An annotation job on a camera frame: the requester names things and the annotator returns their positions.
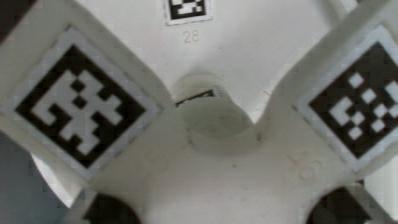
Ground white cylindrical table leg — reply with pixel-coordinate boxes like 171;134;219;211
173;73;253;138

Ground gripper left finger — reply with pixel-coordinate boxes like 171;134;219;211
56;188;145;224

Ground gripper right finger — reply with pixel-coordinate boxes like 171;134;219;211
306;183;392;224

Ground white cross-shaped table base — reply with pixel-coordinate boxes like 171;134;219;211
0;0;398;224

